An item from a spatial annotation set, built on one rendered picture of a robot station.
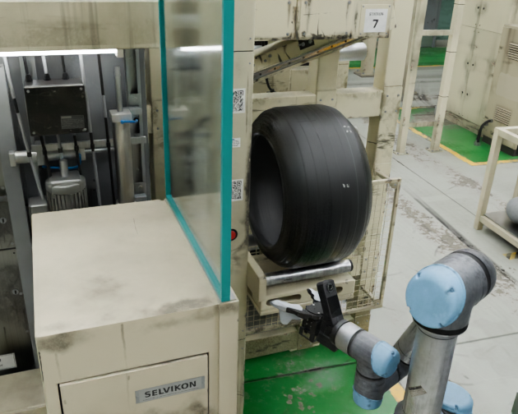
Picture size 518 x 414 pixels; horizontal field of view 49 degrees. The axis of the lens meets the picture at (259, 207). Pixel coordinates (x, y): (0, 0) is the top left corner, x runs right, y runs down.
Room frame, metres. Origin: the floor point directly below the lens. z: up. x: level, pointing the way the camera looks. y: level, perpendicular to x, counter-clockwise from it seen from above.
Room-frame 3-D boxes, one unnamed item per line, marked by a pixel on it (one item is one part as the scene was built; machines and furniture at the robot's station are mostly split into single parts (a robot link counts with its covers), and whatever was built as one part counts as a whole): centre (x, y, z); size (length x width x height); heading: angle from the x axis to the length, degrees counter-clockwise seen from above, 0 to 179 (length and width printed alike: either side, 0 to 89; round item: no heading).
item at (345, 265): (1.71, -0.17, 0.90); 0.35 x 0.05 x 0.05; 111
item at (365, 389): (1.13, -0.31, 0.94); 0.11 x 0.08 x 0.11; 133
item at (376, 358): (1.12, -0.29, 1.04); 0.11 x 0.08 x 0.09; 43
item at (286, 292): (1.71, -0.17, 0.83); 0.36 x 0.09 x 0.06; 111
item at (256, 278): (1.78, 0.05, 0.90); 0.40 x 0.03 x 0.10; 21
